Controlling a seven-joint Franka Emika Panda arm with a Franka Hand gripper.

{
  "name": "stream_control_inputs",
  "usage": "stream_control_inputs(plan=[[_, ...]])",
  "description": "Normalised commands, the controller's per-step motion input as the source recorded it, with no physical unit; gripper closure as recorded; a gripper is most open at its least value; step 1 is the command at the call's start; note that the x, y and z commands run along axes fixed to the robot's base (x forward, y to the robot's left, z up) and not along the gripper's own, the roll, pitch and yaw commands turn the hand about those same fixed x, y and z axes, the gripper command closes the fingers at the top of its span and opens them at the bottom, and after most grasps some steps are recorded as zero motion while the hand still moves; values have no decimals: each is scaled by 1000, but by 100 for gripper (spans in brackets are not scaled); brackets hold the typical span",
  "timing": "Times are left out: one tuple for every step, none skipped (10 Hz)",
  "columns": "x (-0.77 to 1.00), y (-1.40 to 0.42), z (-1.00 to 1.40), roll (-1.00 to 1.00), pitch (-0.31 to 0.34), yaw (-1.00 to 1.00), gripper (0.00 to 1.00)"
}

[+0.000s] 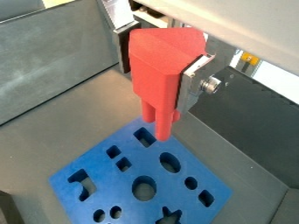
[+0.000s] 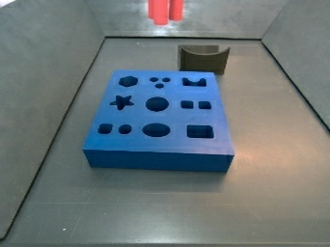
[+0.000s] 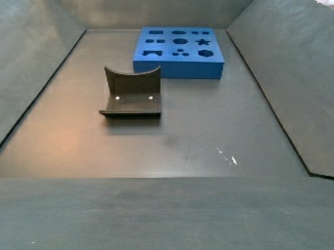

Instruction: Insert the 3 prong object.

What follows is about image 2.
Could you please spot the blue shape sorter block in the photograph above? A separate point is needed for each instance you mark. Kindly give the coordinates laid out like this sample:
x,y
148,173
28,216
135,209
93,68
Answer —
x,y
160,120

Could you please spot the red three prong peg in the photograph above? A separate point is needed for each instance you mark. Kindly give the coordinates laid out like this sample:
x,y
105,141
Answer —
x,y
165,10

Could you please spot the dark curved holder block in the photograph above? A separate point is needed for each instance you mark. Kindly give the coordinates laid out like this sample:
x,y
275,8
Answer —
x,y
203,58

